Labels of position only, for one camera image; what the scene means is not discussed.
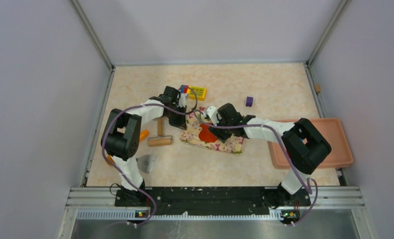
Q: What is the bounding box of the metal dough scraper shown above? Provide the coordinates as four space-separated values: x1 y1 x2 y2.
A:
136 154 157 174

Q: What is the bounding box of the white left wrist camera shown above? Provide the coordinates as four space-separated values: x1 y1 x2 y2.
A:
178 93 189 108

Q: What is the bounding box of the small wooden piece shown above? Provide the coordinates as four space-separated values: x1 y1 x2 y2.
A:
313 84 321 94

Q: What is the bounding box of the colourful toy brick block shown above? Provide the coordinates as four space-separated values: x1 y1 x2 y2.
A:
180 85 207 102

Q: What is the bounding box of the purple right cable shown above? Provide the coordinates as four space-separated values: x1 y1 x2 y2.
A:
193 109 319 226

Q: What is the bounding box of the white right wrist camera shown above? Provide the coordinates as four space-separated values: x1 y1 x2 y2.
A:
205 106 218 125

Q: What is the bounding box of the floral cutting board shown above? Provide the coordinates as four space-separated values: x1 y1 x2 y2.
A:
180 112 245 155

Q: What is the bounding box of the pink plastic tray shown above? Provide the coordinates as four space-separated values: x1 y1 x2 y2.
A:
268 118 354 169

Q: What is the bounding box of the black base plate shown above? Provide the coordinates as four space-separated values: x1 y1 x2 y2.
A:
114 187 311 217

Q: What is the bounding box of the red dough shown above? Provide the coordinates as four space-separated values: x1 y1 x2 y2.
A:
198 128 217 143

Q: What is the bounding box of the orange plastic knife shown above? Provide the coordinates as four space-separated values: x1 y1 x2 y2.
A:
139 129 150 142

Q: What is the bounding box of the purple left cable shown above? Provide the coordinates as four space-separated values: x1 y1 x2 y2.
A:
101 86 198 228

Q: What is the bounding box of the wooden dough roller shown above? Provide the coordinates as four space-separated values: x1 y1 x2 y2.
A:
147 118 173 147

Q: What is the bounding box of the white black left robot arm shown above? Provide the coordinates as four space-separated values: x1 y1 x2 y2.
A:
100 86 188 197

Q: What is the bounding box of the metal ring cutter purple handle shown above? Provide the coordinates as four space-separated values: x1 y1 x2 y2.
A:
245 97 254 107

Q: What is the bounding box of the purple cable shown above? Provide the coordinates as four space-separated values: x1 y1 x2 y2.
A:
101 86 198 228
193 109 319 226

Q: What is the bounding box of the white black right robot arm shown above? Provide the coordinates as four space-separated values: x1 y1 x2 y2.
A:
205 103 332 195

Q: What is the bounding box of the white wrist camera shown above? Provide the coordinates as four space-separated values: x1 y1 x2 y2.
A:
205 106 218 125
178 93 189 108

